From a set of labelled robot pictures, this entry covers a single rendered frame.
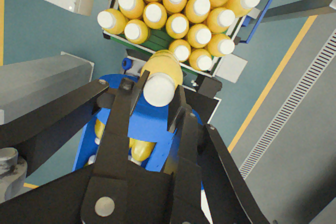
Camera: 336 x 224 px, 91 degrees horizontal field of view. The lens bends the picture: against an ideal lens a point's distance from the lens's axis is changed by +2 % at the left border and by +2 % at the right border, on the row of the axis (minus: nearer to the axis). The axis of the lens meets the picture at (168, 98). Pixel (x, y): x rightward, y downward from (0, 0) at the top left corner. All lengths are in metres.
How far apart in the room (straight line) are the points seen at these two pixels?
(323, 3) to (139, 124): 0.56
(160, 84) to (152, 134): 0.22
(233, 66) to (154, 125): 0.49
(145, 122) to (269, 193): 2.59
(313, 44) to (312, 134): 1.02
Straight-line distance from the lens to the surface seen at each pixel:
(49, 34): 1.86
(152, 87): 0.20
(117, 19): 0.51
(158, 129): 0.39
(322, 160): 2.83
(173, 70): 0.23
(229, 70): 0.76
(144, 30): 0.50
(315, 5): 0.65
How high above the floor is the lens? 1.56
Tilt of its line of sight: 69 degrees down
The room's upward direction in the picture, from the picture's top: 178 degrees clockwise
